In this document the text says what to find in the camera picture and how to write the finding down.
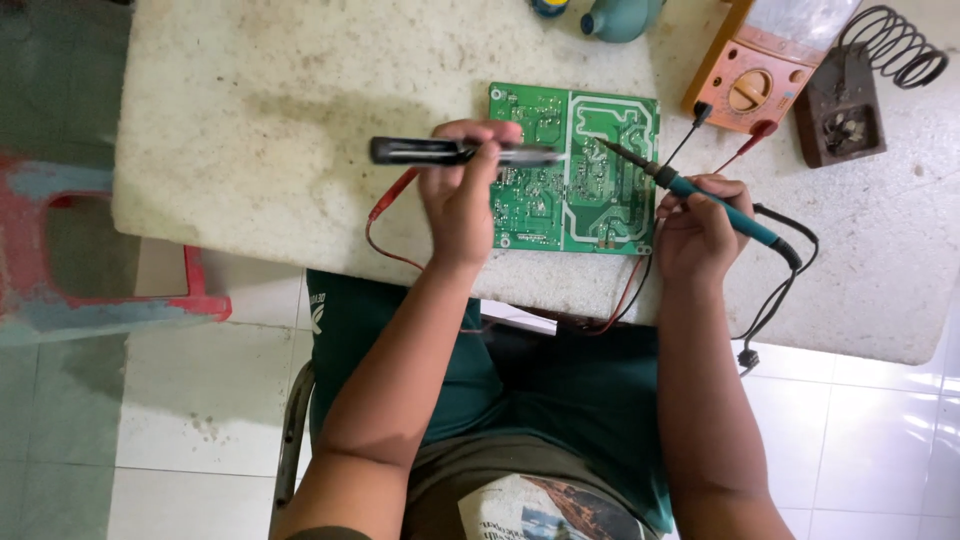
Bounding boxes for person's right hand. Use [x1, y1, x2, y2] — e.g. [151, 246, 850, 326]
[653, 173, 756, 291]

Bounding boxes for olive printed t-shirt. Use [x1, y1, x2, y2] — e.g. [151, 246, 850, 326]
[285, 433, 663, 540]

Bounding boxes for metal chair frame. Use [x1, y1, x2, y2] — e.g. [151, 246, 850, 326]
[268, 358, 317, 530]

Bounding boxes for brown soldering iron stand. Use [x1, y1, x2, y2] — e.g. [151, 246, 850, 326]
[792, 5, 951, 170]

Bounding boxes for person's left hand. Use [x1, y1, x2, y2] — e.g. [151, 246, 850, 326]
[416, 118, 524, 270]

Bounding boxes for orange multimeter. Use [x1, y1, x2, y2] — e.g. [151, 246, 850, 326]
[681, 0, 865, 137]

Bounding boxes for teal handled soldering iron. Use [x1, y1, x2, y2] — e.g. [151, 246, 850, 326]
[595, 137, 804, 272]

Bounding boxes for dark green shorts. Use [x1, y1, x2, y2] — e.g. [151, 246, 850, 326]
[305, 267, 676, 535]

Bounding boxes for teal plastic bottle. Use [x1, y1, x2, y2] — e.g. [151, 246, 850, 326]
[579, 0, 668, 45]

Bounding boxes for black soldering iron cable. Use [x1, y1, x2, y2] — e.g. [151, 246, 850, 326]
[731, 202, 821, 378]

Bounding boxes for black desoldering pump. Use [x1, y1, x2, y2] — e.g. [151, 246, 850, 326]
[369, 136, 565, 168]

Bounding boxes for black multimeter test lead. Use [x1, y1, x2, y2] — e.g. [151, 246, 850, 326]
[600, 100, 714, 336]

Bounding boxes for red plastic stool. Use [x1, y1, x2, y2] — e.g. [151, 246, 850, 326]
[0, 152, 234, 348]

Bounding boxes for green circuit board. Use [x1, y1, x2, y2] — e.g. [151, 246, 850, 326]
[487, 81, 662, 257]

